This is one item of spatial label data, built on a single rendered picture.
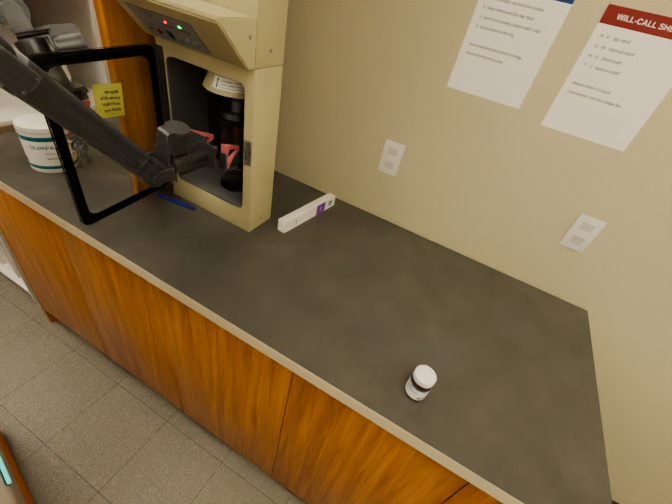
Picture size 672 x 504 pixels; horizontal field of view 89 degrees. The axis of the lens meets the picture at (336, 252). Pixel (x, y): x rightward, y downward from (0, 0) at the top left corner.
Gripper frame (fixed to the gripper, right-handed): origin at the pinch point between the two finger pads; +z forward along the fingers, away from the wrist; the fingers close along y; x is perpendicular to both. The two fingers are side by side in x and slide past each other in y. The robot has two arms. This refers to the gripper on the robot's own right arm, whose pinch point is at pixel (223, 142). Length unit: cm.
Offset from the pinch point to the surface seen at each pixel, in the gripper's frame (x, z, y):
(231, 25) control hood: -32.5, -11.4, -13.7
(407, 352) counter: 23, -16, -72
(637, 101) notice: -33, 40, -93
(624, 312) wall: 21, 39, -127
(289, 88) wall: -7.9, 38.9, 4.8
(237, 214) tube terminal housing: 18.7, -4.6, -9.0
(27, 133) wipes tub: 10, -25, 54
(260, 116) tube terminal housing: -12.4, -1.1, -13.6
